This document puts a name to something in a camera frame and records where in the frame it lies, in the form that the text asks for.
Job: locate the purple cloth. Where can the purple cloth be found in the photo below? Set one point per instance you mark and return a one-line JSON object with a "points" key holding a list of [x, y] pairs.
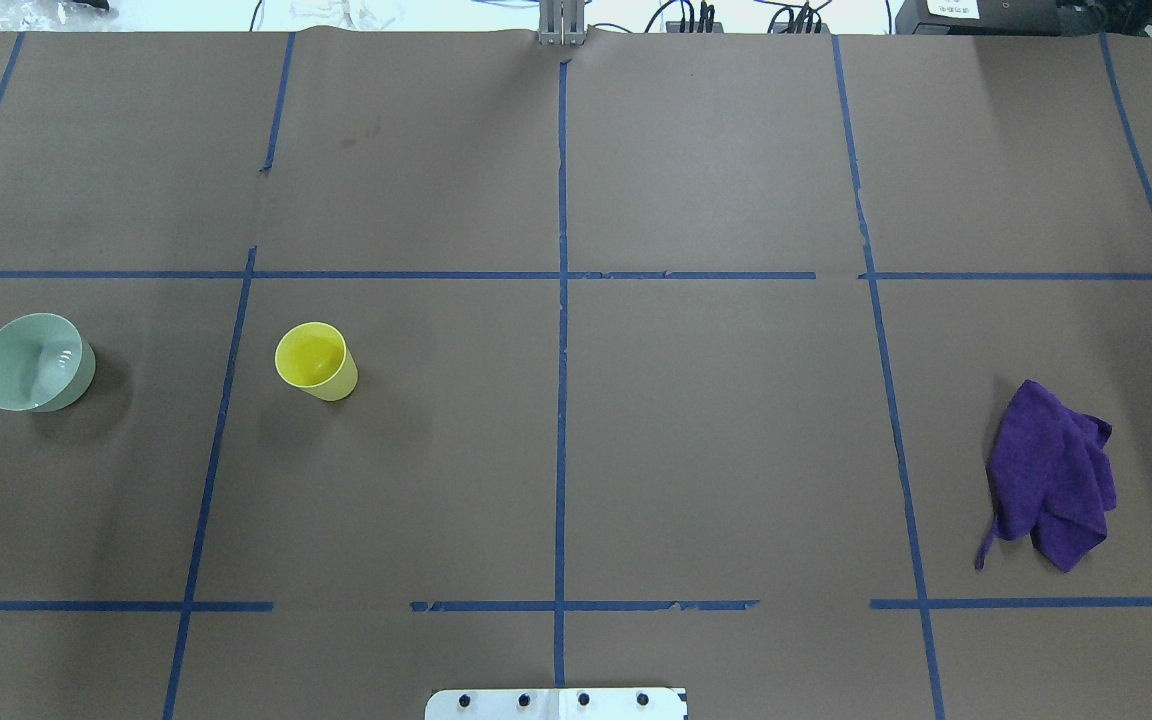
{"points": [[1050, 478]]}

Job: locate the grey aluminium frame post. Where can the grey aluminium frame post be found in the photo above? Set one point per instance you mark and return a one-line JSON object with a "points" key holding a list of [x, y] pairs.
{"points": [[562, 22]]}

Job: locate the black monitor base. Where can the black monitor base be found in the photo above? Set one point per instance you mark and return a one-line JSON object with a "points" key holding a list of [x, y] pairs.
{"points": [[1023, 18]]}

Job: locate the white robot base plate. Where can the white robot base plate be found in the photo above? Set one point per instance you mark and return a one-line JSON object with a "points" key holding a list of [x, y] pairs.
{"points": [[559, 703]]}

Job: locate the light green ceramic bowl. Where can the light green ceramic bowl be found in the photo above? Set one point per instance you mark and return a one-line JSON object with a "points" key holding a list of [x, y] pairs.
{"points": [[45, 364]]}

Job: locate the yellow plastic cup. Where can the yellow plastic cup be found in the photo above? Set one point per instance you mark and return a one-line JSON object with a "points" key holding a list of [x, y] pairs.
{"points": [[315, 358]]}

